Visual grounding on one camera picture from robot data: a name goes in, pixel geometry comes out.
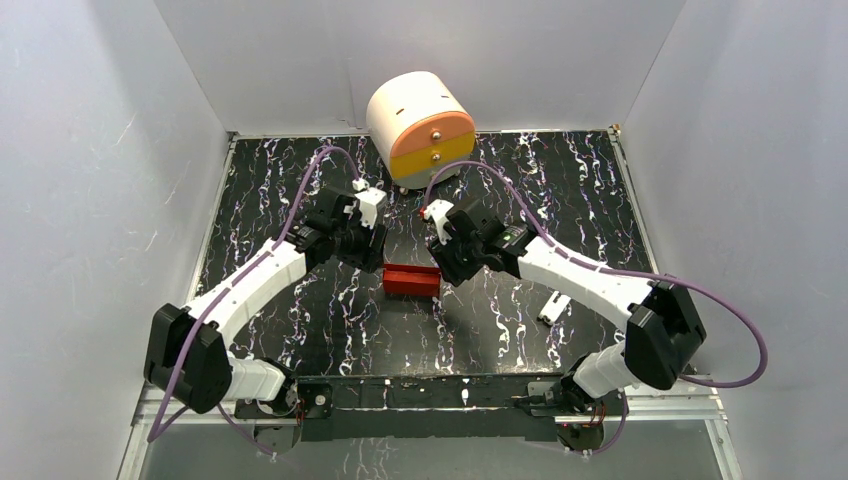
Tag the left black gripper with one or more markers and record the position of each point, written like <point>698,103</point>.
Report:
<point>366,245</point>

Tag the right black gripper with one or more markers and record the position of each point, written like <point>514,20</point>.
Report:
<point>450,271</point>

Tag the red paper box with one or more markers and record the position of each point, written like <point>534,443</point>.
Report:
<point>411,280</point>

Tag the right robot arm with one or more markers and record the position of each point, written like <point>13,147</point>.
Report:
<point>662,329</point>

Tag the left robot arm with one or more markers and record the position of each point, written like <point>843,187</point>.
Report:
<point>188,352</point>

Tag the small white beige case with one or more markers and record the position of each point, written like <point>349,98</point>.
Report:
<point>553,308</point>

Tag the round three-drawer cabinet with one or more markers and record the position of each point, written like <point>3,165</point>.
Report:
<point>418,128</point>

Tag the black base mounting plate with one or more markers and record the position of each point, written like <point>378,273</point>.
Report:
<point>430,401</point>

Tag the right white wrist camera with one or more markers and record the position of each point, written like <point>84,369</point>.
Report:
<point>436,213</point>

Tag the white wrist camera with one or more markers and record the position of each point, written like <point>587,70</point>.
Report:
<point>436,213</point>
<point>371,202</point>

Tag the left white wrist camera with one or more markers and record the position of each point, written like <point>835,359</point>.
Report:
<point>371,202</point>

